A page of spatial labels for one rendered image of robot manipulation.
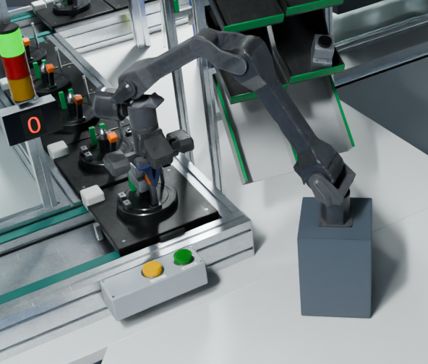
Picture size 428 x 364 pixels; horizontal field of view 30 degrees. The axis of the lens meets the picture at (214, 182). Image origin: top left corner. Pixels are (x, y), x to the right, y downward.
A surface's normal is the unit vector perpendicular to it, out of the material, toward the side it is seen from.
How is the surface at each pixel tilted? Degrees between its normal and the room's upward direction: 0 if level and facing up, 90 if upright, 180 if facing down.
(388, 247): 0
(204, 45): 90
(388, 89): 90
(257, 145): 45
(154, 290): 90
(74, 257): 0
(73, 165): 0
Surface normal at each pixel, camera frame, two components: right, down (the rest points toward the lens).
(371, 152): -0.10, -0.83
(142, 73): 0.00, 0.32
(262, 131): 0.15, -0.23
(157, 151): 0.04, -0.63
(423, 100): 0.46, 0.45
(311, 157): -0.64, 0.07
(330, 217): -0.17, 0.55
